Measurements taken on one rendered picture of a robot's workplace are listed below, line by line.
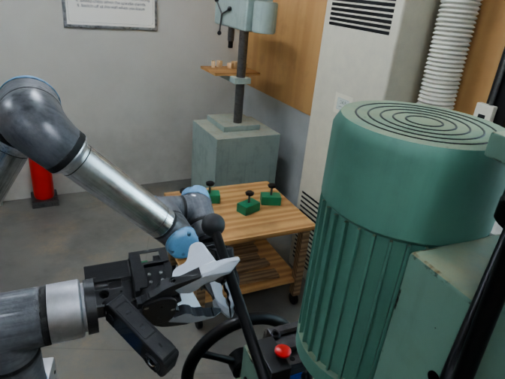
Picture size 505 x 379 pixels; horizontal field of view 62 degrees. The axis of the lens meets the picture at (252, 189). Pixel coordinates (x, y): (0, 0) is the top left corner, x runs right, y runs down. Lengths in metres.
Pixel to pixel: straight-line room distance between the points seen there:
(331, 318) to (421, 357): 0.12
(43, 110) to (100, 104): 2.62
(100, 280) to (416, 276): 0.41
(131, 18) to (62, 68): 0.60
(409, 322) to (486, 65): 1.70
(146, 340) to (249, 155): 2.40
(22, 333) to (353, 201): 0.41
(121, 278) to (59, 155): 0.31
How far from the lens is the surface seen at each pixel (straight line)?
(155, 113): 3.58
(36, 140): 0.84
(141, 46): 3.44
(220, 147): 2.78
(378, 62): 2.02
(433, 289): 0.38
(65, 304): 0.58
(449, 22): 1.95
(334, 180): 0.43
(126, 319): 0.58
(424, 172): 0.38
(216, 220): 0.61
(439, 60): 1.94
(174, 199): 1.11
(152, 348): 0.57
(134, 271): 0.60
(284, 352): 0.80
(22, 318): 0.59
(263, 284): 2.32
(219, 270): 0.57
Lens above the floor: 1.60
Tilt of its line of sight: 25 degrees down
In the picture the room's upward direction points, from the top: 6 degrees clockwise
